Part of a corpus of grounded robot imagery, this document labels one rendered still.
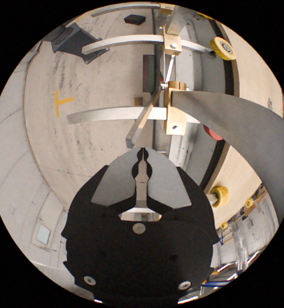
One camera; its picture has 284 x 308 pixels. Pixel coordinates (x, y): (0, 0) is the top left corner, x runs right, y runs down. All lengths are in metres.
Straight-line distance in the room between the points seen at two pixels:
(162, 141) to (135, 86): 0.78
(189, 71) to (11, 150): 2.82
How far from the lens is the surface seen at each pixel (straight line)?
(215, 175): 0.40
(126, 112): 0.26
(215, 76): 0.48
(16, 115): 2.72
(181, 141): 0.58
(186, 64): 0.56
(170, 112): 0.25
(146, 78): 0.42
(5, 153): 2.61
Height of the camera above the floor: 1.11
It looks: 57 degrees down
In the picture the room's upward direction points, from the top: 177 degrees counter-clockwise
